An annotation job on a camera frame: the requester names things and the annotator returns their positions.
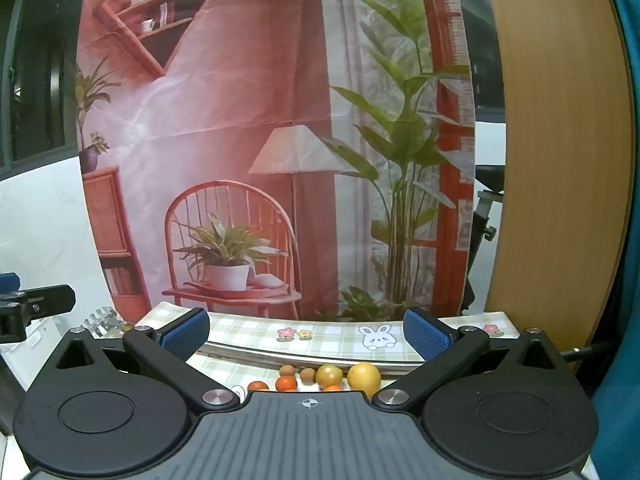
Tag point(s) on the checked bunny print tablecloth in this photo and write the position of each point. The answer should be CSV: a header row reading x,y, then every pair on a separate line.
x,y
330,332

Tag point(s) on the yellow green round fruit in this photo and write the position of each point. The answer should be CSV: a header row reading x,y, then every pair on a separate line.
x,y
329,375

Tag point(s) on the wooden board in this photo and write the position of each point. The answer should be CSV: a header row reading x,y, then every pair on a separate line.
x,y
560,135

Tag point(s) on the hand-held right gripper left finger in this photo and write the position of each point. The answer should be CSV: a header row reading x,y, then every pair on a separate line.
x,y
186,334

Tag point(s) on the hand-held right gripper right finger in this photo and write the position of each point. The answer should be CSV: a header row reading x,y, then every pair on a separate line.
x,y
426,334

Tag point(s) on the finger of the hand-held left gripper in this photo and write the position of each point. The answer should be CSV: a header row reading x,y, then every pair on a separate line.
x,y
7,281
47,299

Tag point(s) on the small brown longan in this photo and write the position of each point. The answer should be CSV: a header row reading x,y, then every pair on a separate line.
x,y
306,375
287,370

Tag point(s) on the printed room scene backdrop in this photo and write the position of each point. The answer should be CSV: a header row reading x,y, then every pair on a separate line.
x,y
250,110

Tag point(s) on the yellow lemon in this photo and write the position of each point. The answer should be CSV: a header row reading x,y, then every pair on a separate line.
x,y
364,376

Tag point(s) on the small orange mandarin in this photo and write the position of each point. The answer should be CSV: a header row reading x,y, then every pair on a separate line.
x,y
286,384
333,389
258,386

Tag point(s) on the telescopic metal pole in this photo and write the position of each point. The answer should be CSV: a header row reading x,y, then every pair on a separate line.
x,y
300,357

